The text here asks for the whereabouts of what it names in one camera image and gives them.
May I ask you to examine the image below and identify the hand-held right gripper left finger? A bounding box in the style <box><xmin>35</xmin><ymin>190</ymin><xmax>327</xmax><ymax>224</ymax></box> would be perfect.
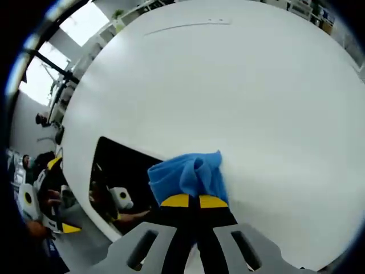
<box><xmin>85</xmin><ymin>193</ymin><xmax>198</xmax><ymax>274</ymax></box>

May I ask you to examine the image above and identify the white low shelf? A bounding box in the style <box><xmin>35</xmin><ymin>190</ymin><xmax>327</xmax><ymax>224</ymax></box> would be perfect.
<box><xmin>113</xmin><ymin>0</ymin><xmax>168</xmax><ymax>26</ymax></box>

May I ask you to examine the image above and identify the blue cleaning cloth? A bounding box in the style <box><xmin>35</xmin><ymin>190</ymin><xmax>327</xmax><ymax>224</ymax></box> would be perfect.
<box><xmin>147</xmin><ymin>150</ymin><xmax>230</xmax><ymax>206</ymax></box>

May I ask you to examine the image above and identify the black studio light stand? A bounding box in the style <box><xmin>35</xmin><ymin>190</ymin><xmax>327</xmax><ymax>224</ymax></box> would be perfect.
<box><xmin>27</xmin><ymin>50</ymin><xmax>82</xmax><ymax>123</ymax></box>

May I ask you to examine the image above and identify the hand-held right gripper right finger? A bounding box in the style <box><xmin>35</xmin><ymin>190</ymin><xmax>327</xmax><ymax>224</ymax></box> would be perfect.
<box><xmin>196</xmin><ymin>195</ymin><xmax>316</xmax><ymax>274</ymax></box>

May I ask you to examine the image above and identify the person's left hand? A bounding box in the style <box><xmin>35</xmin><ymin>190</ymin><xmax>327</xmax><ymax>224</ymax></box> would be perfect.
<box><xmin>44</xmin><ymin>188</ymin><xmax>63</xmax><ymax>209</ymax></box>

